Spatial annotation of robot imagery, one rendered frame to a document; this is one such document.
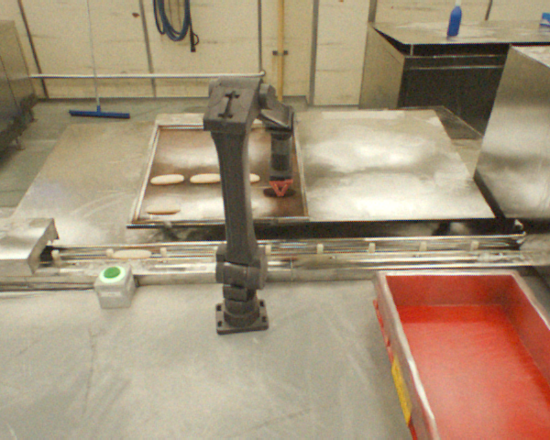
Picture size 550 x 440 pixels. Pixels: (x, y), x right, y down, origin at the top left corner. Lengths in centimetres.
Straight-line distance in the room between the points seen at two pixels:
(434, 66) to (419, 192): 155
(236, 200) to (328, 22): 372
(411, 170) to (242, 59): 348
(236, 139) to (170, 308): 51
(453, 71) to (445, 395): 222
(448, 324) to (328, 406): 36
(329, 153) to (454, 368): 81
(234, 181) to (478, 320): 66
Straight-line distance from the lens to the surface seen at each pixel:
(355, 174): 146
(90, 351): 108
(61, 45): 512
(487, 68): 301
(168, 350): 103
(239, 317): 101
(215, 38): 477
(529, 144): 133
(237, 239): 90
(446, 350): 107
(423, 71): 287
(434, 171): 154
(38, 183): 179
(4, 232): 136
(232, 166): 80
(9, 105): 414
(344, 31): 451
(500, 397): 103
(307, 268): 114
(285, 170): 127
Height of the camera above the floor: 159
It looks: 34 degrees down
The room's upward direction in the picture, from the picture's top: straight up
